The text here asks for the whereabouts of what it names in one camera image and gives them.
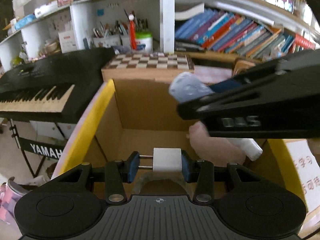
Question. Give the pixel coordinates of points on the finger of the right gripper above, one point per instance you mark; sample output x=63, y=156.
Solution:
x=261, y=74
x=234, y=104

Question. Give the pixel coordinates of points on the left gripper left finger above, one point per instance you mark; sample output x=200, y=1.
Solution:
x=118, y=173

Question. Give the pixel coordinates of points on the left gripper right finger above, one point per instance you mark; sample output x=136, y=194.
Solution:
x=200, y=172

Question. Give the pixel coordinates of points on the light blue patterned sock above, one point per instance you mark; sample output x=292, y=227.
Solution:
x=186, y=87

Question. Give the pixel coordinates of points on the white charger plug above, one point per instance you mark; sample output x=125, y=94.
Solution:
x=165, y=160

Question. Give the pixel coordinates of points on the pink plush toy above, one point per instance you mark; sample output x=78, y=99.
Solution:
x=219, y=151

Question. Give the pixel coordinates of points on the brown retro radio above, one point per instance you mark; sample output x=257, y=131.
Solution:
x=241, y=65

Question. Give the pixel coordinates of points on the yellow cardboard box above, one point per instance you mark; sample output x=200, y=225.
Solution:
x=139, y=115

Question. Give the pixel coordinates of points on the pink cartoon desk mat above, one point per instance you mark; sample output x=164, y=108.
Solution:
x=298, y=157

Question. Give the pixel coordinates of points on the wooden chessboard box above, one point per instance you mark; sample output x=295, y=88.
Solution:
x=157, y=67

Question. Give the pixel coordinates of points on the keyboard stand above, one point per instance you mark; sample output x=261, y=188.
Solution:
x=45, y=150

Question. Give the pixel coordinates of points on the row of leaning books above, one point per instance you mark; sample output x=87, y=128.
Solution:
x=200, y=28

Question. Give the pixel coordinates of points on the green lid white jar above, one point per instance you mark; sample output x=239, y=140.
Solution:
x=144, y=41

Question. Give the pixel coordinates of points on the red pen figure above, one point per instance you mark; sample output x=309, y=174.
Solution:
x=132, y=32

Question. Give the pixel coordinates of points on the black Yamaha keyboard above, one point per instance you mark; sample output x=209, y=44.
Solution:
x=57, y=88

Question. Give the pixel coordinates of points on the white bookshelf frame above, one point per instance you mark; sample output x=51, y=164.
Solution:
x=87, y=14

